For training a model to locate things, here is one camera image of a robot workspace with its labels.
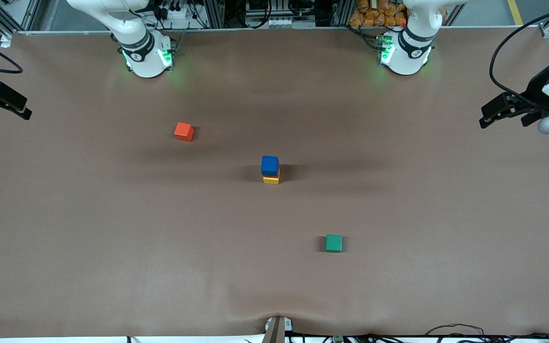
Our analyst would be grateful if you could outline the blue wooden block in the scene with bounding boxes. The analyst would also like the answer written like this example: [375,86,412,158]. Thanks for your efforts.
[261,156,280,177]

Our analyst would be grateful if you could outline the white power strip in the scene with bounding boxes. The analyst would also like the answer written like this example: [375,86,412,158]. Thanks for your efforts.
[158,7,195,20]

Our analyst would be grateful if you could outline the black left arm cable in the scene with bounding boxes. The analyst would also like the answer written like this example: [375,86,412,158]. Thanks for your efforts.
[489,0,549,103]

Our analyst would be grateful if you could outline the orange snack packets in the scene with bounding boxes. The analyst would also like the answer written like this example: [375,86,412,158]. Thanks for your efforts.
[349,0,447,28]

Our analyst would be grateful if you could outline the orange wooden block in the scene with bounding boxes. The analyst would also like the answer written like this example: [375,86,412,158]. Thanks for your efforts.
[174,122,195,142]

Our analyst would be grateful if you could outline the black cable bundle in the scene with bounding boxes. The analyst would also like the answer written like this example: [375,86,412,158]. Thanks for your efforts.
[284,323,549,343]

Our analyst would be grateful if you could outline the aluminium frame post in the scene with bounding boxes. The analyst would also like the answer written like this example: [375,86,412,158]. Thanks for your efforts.
[329,0,357,27]
[202,0,226,29]

